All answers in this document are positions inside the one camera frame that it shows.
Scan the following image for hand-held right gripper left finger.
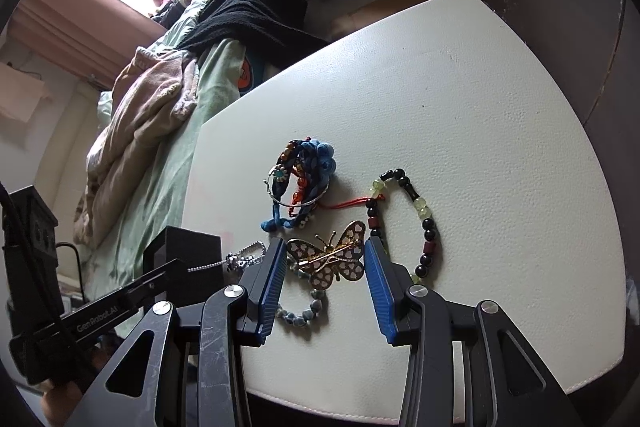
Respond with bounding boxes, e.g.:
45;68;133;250
75;237;290;427

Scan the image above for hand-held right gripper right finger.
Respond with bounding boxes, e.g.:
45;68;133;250
363;237;587;427

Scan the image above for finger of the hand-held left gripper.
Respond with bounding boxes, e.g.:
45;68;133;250
134;258;190;290
122;279;173;308

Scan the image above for black square box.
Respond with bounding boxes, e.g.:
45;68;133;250
143;226;222;294

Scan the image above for gold butterfly brooch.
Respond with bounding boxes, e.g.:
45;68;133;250
286;220;369;292

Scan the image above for silver ball chain keychain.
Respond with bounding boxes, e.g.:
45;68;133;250
187;240;267;276

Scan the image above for grey stone bead bracelet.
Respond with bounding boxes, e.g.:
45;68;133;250
275;256;331;329

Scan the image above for black bead bracelet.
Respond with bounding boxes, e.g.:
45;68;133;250
364;167;441;286

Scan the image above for silver bangle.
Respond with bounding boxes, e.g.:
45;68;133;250
263;164;331;208

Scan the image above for thin red cord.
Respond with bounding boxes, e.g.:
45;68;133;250
319;193;374;210

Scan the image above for blue braided cord bracelet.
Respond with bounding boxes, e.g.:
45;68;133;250
259;137;339;234

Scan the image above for person's left hand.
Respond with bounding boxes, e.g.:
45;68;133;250
41;378;84;426

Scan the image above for bed with green sheet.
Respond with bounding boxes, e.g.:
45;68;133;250
74;0;262;339

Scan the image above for beige blanket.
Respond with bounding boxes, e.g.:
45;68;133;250
72;46;202;249

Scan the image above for orange printed cushion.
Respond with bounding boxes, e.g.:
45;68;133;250
237;51;257;96

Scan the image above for pink curtain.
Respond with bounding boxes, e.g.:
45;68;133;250
7;0;167;84

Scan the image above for black knitted blanket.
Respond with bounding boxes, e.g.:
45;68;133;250
177;0;329;73

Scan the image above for cardboard floor sheets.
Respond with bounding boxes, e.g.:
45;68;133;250
327;0;464;44

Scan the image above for black cable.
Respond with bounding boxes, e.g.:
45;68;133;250
54;241;85;305

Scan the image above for beige cloth on wall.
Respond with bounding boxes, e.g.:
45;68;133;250
0;61;54;124

